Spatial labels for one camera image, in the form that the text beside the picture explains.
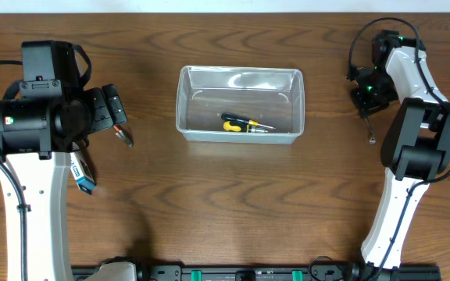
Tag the stubby yellow black screwdriver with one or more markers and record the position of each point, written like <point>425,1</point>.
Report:
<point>235,126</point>

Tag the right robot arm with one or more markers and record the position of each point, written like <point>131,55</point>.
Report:
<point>415,149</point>

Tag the silver combination wrench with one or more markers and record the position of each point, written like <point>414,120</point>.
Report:
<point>372,138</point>

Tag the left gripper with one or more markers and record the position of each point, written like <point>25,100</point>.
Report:
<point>113,104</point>

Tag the clear plastic container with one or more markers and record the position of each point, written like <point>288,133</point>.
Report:
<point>273,97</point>

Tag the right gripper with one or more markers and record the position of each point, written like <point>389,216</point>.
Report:
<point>366,107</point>

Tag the slim black yellow screwdriver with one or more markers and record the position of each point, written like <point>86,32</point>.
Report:
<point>241,119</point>

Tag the white blue cardboard box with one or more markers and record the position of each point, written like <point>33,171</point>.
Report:
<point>81,173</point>

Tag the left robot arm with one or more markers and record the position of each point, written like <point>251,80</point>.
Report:
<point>37,136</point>

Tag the black orange nail puller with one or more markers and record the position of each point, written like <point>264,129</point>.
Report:
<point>124,135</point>

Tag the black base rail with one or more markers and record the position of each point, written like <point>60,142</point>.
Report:
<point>320,269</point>

